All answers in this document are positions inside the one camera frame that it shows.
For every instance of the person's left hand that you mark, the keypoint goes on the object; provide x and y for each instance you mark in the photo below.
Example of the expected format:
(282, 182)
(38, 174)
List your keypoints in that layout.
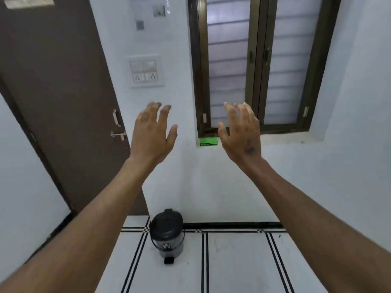
(149, 140)

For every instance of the person's right hand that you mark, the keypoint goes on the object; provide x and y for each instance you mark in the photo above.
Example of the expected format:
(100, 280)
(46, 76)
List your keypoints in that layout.
(244, 137)

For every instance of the green cardboard box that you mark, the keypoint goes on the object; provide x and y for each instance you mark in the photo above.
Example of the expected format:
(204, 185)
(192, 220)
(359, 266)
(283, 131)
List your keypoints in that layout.
(208, 142)

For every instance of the grey pedal trash bin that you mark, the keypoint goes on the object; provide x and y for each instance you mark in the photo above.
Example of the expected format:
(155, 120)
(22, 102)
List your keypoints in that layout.
(166, 233)

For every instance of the person's right forearm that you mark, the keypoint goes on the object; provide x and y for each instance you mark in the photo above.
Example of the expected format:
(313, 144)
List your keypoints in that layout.
(314, 228)

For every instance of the person's left forearm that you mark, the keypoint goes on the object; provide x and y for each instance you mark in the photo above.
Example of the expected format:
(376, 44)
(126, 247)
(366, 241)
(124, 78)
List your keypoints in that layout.
(91, 228)

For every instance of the silver door latch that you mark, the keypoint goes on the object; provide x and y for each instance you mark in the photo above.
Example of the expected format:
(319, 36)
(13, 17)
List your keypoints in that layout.
(118, 135)

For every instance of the silver window hinge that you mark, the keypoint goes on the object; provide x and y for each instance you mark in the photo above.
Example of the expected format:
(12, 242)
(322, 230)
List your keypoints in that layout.
(204, 118)
(305, 111)

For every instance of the dark brown frosted window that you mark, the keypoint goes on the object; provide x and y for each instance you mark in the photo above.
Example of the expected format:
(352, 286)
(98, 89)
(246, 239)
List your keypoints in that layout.
(256, 57)

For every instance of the brown door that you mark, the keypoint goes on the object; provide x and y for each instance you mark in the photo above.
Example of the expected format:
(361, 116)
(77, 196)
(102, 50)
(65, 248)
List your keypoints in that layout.
(61, 88)

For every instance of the white tape strip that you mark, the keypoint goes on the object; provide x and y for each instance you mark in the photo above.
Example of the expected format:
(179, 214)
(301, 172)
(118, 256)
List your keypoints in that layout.
(29, 2)

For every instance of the white switch panel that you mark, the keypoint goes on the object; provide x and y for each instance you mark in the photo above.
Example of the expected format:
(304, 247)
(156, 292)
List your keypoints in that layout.
(144, 71)

